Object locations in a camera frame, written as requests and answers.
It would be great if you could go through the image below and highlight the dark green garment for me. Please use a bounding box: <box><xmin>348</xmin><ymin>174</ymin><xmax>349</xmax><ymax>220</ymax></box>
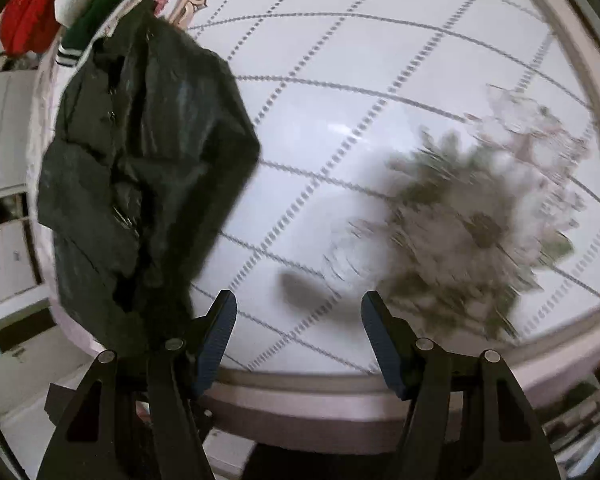
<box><xmin>37</xmin><ymin>0</ymin><xmax>262</xmax><ymax>367</ymax></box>

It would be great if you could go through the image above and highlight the white floral quilted bedspread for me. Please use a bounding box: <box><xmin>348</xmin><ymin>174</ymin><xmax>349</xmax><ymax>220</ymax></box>
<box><xmin>26</xmin><ymin>0</ymin><xmax>600</xmax><ymax>448</ymax></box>

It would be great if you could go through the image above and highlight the green and white garment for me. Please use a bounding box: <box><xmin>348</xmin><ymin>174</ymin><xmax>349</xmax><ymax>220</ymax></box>
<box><xmin>54</xmin><ymin>0</ymin><xmax>157</xmax><ymax>68</ymax></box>

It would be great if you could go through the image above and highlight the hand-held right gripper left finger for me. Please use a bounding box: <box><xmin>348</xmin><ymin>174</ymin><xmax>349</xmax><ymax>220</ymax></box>
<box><xmin>36</xmin><ymin>289</ymin><xmax>238</xmax><ymax>480</ymax></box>

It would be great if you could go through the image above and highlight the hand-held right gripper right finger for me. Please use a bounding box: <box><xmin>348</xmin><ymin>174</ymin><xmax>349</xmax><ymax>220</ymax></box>
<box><xmin>361</xmin><ymin>290</ymin><xmax>562</xmax><ymax>480</ymax></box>

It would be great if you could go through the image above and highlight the red garment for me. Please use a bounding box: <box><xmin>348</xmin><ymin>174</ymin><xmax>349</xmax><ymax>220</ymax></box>
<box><xmin>0</xmin><ymin>0</ymin><xmax>77</xmax><ymax>56</ymax></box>

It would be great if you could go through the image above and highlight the white cabinet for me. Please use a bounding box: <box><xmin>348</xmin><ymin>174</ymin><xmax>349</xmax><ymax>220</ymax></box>
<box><xmin>0</xmin><ymin>69</ymin><xmax>48</xmax><ymax>343</ymax></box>

